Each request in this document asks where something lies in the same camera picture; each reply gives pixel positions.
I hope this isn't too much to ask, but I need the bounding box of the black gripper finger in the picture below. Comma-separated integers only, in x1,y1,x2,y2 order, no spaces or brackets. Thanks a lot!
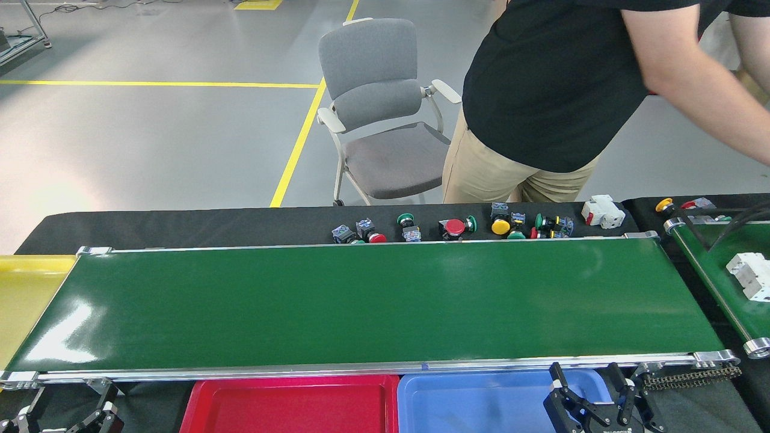
0,404,38,433
65,382,125,433

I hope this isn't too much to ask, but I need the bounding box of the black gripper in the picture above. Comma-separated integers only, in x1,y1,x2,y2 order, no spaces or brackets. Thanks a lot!
543,362,656,433

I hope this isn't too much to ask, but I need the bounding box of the white circuit breaker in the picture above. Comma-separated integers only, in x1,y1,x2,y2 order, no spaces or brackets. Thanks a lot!
725,252,770,303
581,194,627,231

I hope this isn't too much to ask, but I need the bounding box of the blue plastic tray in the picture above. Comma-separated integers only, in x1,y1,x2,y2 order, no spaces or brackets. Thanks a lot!
397,369,617,433

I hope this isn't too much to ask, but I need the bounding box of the yellow plastic tray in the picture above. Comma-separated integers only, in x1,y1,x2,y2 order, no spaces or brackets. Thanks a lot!
0,254,78,370

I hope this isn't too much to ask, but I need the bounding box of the green feeder conveyor belt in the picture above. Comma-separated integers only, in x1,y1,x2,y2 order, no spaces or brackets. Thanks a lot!
664,216,770,360

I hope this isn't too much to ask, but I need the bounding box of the red plastic tray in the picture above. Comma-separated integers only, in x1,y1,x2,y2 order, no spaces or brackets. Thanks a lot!
179,374,401,433

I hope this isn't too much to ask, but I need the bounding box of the long green conveyor belt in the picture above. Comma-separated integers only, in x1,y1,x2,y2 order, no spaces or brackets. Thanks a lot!
0,230,742,392

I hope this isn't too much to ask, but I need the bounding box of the large black cloth table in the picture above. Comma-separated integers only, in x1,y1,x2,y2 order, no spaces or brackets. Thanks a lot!
0,201,765,433

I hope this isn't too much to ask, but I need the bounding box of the person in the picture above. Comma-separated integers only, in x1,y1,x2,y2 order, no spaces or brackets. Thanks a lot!
442,0,770,204

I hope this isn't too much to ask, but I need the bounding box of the grey metal rack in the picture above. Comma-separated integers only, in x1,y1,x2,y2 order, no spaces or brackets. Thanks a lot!
0,0,52,67

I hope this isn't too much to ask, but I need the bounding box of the grey office chair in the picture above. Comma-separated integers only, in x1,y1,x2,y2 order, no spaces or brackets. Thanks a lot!
316,17,463,207

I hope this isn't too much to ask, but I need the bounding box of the black drive chain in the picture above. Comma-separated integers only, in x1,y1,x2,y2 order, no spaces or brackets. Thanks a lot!
642,363,744,392

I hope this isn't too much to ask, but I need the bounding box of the black floor cable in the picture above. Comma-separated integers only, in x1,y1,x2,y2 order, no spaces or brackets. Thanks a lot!
17,0,142,32

